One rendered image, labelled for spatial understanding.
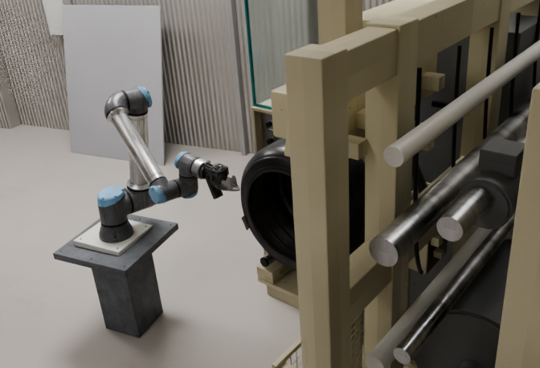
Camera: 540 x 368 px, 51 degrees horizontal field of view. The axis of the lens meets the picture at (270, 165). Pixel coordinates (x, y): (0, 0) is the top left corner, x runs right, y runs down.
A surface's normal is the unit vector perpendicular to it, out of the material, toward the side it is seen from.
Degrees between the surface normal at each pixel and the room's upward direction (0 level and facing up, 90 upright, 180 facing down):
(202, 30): 90
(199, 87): 90
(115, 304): 90
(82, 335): 0
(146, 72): 78
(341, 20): 90
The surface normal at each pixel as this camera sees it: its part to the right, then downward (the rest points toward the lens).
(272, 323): -0.07, -0.90
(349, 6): 0.77, 0.22
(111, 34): -0.42, 0.22
